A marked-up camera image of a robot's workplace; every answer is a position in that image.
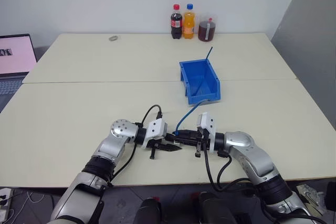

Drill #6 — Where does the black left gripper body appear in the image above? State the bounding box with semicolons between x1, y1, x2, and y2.
148;135;169;160

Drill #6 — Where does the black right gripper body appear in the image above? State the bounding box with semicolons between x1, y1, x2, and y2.
187;129;208;158

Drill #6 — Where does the blue plastic storage bin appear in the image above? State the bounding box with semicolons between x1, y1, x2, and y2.
178;58;222;108

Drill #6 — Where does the dark rounded shape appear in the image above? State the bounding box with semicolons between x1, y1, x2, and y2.
192;191;244;224
135;197;163;224

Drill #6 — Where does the clear jar of dark liquid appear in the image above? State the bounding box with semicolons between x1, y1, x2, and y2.
197;12;219;42

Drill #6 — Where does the cola bottle with red cap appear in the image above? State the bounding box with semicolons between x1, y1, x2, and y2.
170;4;183;40

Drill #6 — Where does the orange soda bottle blue cap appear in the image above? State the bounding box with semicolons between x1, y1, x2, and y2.
182;3;196;40

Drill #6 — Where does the white grey crumpled bag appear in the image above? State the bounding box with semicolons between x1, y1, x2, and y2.
296;184;327;209

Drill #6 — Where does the white power strip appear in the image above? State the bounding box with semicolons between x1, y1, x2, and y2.
0;187;14;221

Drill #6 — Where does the open grey laptop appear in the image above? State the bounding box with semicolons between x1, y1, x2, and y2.
0;34;38;112

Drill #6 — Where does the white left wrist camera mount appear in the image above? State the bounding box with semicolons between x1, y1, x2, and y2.
141;119;169;150

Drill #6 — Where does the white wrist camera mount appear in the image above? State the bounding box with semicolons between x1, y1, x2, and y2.
141;119;169;150
196;112;217;154

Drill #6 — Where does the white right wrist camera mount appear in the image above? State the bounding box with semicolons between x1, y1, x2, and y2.
196;112;217;154

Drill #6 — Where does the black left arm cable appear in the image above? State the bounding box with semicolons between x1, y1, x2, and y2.
106;104;164;187

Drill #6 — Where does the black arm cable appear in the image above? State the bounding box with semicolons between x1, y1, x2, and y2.
203;150;254;193
106;104;164;187

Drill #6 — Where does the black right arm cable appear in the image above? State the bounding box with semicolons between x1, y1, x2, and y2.
203;150;254;193

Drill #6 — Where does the thin blue cable piece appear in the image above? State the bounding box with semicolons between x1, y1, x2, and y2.
196;46;214;97

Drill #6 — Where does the thin white floor cable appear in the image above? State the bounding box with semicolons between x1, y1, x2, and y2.
9;190;55;220

